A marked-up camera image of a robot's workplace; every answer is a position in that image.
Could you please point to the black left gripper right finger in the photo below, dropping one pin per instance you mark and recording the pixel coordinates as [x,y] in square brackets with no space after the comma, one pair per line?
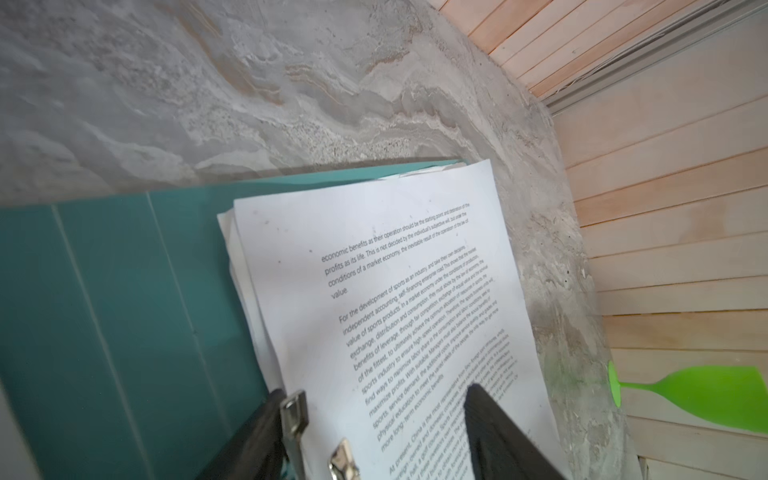
[498,448]

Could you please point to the paper with XDOF heading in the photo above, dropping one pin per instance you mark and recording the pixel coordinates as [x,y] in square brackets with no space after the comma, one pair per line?
[265,355]

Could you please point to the paper with English text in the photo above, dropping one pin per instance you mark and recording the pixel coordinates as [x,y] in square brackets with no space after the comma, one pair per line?
[17,461]

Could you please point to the green plastic goblet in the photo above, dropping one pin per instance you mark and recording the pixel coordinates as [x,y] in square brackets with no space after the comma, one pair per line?
[730,396]

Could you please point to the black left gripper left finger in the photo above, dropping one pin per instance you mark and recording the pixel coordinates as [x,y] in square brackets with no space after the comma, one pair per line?
[256,451]

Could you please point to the teal file folder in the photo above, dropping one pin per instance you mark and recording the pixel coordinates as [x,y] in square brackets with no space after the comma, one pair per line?
[125,353]

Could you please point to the white paper sheet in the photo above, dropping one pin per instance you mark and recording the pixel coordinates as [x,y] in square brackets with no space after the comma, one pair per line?
[384,301]

